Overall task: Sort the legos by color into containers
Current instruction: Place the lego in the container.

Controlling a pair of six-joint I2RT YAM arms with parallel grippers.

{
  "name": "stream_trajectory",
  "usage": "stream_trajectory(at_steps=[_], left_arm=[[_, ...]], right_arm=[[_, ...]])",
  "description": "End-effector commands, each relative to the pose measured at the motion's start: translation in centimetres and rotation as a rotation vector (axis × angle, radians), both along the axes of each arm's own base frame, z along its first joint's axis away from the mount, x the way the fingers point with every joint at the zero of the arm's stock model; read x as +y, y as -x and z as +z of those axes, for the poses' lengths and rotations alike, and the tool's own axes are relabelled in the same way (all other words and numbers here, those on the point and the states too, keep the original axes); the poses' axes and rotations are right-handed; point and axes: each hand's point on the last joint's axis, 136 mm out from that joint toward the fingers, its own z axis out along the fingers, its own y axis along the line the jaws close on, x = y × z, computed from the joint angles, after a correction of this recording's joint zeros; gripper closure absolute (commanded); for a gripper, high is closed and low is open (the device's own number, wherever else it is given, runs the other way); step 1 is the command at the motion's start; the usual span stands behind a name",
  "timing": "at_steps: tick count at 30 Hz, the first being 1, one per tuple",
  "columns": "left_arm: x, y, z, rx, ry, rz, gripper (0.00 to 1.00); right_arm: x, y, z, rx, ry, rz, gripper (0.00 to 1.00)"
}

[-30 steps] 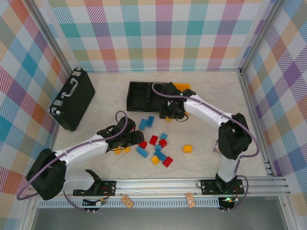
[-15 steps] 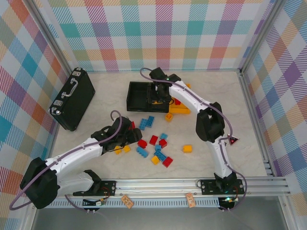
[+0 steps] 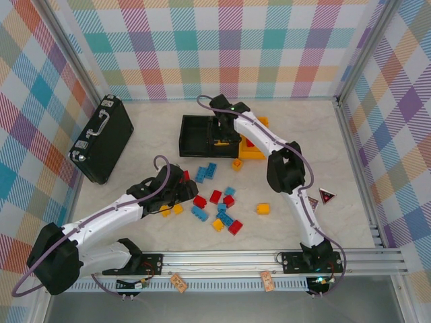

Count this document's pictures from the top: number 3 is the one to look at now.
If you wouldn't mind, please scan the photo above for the black plastic bin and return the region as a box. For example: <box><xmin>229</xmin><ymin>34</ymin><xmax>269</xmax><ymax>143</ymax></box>
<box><xmin>178</xmin><ymin>114</ymin><xmax>216</xmax><ymax>158</ymax></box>
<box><xmin>209</xmin><ymin>114</ymin><xmax>242</xmax><ymax>159</ymax></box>

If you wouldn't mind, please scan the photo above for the yellow plastic bin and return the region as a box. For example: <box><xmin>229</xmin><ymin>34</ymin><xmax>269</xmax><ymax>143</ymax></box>
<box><xmin>237</xmin><ymin>115</ymin><xmax>271</xmax><ymax>161</ymax></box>

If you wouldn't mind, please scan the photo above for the black briefcase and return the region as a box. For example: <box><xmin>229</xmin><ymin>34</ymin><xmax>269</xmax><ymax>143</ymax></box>
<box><xmin>68</xmin><ymin>94</ymin><xmax>135</xmax><ymax>185</ymax></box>

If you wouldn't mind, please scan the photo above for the orange paper ticket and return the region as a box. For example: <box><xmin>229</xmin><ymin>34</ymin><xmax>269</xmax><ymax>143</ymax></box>
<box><xmin>170</xmin><ymin>273</ymin><xmax>188</xmax><ymax>294</ymax></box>
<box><xmin>260</xmin><ymin>271</ymin><xmax>275</xmax><ymax>293</ymax></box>

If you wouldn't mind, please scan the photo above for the black red triangle badge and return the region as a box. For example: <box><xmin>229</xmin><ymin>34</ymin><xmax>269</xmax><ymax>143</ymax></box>
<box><xmin>319</xmin><ymin>188</ymin><xmax>337</xmax><ymax>206</ymax></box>

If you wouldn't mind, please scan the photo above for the grey metal shelf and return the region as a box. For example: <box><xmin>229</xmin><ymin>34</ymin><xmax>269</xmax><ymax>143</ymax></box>
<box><xmin>43</xmin><ymin>289</ymin><xmax>405</xmax><ymax>323</ymax></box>

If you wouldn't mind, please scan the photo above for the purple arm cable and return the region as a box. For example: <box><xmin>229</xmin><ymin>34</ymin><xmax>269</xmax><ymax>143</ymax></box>
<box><xmin>11</xmin><ymin>154</ymin><xmax>171</xmax><ymax>300</ymax></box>
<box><xmin>196</xmin><ymin>94</ymin><xmax>347</xmax><ymax>297</ymax></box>

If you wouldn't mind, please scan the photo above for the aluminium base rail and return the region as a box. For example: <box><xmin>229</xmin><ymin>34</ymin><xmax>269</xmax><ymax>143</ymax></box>
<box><xmin>79</xmin><ymin>248</ymin><xmax>405</xmax><ymax>280</ymax></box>

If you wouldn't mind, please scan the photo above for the slotted grey cable duct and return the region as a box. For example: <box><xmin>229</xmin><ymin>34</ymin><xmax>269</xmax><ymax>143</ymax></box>
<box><xmin>67</xmin><ymin>278</ymin><xmax>309</xmax><ymax>293</ymax></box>

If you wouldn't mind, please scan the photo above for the aluminium frame post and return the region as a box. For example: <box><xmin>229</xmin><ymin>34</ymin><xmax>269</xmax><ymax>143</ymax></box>
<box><xmin>335</xmin><ymin>0</ymin><xmax>403</xmax><ymax>104</ymax></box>
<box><xmin>39</xmin><ymin>0</ymin><xmax>104</xmax><ymax>102</ymax></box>

